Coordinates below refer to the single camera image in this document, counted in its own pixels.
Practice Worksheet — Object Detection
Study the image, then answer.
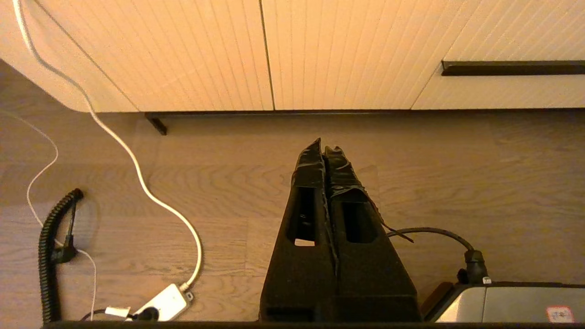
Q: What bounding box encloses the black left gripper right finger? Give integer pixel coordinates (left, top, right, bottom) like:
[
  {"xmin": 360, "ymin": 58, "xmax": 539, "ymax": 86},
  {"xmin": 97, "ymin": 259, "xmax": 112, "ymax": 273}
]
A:
[{"xmin": 324, "ymin": 145, "xmax": 422, "ymax": 320}]

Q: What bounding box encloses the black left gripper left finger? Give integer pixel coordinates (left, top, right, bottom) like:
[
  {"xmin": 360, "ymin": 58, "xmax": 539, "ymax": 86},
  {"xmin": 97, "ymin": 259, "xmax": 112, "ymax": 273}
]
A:
[{"xmin": 260, "ymin": 137, "xmax": 340, "ymax": 320}]

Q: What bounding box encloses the white drawer with black handle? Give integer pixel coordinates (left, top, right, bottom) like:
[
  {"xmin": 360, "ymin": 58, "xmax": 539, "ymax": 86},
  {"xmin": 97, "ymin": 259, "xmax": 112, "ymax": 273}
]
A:
[{"xmin": 411, "ymin": 0, "xmax": 585, "ymax": 110}]

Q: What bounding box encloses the light grey robot base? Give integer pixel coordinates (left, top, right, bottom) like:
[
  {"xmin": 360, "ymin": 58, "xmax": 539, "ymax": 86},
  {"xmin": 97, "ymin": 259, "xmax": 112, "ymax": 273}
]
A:
[{"xmin": 423, "ymin": 281, "xmax": 585, "ymax": 323}]

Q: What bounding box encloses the white low cabinet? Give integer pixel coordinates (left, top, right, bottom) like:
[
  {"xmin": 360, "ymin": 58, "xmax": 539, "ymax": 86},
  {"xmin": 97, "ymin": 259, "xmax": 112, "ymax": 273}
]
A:
[{"xmin": 0, "ymin": 0, "xmax": 480, "ymax": 136}]

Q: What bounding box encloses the white extension socket block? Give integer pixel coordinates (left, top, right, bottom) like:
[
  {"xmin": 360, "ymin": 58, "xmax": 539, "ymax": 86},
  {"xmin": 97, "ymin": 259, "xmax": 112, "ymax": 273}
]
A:
[{"xmin": 133, "ymin": 283, "xmax": 195, "ymax": 321}]

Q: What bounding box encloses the black cable loop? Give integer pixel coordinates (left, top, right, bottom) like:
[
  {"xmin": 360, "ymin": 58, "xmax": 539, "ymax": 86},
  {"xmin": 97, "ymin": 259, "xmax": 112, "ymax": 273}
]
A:
[{"xmin": 386, "ymin": 226, "xmax": 492, "ymax": 285}]

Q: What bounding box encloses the thick white cable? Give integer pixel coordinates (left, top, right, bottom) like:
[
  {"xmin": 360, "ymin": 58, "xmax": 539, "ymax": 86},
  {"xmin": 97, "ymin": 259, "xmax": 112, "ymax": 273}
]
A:
[{"xmin": 11, "ymin": 0, "xmax": 204, "ymax": 293}]

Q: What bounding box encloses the black coiled cable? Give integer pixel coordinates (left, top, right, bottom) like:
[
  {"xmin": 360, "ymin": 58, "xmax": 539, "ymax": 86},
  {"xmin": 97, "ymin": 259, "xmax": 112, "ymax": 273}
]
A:
[{"xmin": 37, "ymin": 188, "xmax": 84, "ymax": 325}]

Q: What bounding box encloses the thin white cable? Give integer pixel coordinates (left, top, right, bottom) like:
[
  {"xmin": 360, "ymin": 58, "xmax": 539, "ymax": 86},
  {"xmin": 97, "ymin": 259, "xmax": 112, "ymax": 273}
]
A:
[{"xmin": 0, "ymin": 110, "xmax": 99, "ymax": 320}]

